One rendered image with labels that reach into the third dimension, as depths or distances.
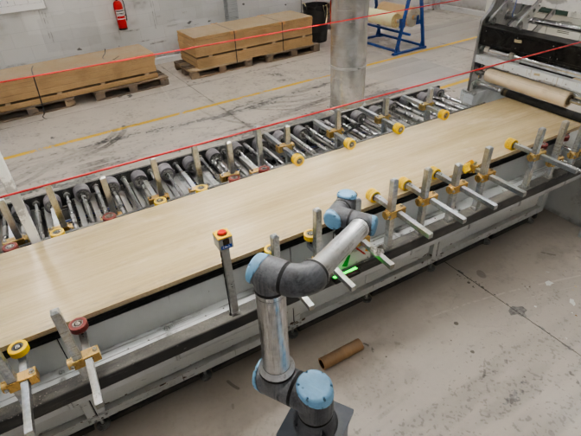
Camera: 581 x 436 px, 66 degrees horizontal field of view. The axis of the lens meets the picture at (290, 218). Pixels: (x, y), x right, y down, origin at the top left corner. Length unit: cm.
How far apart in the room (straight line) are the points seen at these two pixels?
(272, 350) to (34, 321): 118
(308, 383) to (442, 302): 182
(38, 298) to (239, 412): 128
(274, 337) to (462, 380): 164
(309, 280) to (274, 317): 24
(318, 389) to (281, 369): 16
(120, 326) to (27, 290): 50
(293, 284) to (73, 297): 131
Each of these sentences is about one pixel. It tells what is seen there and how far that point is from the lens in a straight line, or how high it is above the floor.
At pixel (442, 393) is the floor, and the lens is 301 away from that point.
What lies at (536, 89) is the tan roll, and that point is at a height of 107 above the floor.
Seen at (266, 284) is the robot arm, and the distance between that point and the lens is 151.
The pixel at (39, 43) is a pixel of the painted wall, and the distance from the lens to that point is 889.
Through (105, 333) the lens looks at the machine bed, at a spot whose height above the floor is 72.
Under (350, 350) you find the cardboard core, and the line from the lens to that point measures 301.
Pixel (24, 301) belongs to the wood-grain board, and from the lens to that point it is 256.
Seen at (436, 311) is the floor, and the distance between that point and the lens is 342.
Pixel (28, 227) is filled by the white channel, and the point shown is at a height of 100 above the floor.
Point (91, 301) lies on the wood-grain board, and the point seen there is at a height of 90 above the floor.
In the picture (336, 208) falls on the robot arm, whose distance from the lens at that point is 198.
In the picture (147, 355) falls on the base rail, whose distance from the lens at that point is 233.
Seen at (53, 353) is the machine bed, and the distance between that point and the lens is 250.
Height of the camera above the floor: 244
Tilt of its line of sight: 35 degrees down
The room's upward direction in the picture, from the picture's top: 3 degrees counter-clockwise
